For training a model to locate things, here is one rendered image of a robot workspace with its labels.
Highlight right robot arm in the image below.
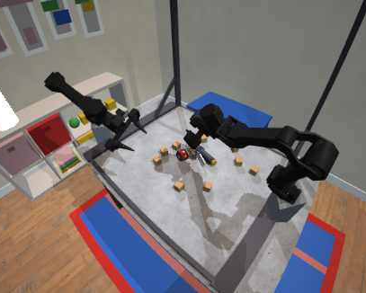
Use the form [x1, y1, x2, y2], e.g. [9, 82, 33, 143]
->
[44, 72, 125, 131]

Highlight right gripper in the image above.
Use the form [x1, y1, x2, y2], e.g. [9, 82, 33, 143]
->
[104, 109, 147, 152]

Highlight small tan block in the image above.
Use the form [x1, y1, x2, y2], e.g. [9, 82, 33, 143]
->
[172, 141, 181, 151]
[249, 165, 259, 176]
[153, 155, 162, 166]
[230, 147, 239, 153]
[235, 157, 243, 166]
[160, 146, 168, 156]
[202, 181, 212, 192]
[174, 180, 184, 192]
[200, 135, 208, 143]

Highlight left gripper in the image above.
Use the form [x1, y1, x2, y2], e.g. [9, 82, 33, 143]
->
[183, 105, 224, 149]

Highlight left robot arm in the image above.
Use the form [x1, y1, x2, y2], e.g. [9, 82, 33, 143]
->
[190, 103, 339, 205]

